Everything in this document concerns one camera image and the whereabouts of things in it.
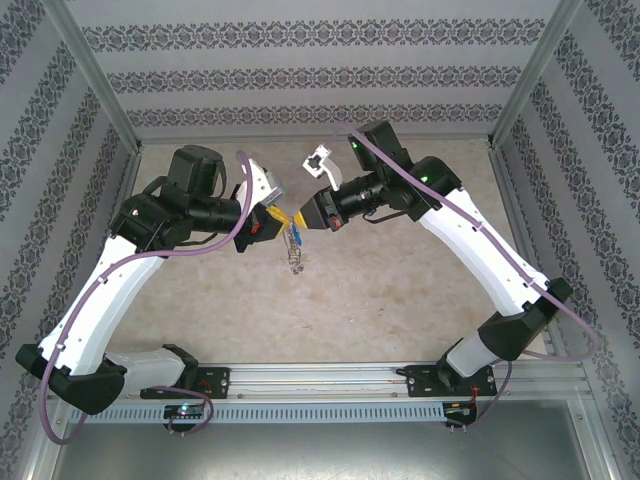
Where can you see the key with blue tag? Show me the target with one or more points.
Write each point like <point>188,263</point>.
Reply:
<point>296,235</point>

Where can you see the metal key plate with rings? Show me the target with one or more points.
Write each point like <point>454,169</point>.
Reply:
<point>295,260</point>

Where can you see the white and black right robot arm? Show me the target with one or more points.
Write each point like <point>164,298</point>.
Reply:
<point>500,270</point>

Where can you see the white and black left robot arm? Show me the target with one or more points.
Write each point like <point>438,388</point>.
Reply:
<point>110,300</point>

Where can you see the grey sheet metal panel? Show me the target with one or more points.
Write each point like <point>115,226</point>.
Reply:
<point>320,455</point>

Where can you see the aluminium side rail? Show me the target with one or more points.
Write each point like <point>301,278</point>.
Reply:
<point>520,210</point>
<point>129,172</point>

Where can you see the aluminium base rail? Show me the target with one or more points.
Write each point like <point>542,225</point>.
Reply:
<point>320,382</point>

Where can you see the aluminium frame post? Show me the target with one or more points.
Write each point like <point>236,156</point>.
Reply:
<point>92,75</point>
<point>531,75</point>

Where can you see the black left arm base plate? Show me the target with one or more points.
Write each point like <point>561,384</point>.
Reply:
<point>217,382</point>

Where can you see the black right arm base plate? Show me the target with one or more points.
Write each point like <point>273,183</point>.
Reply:
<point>420,382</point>

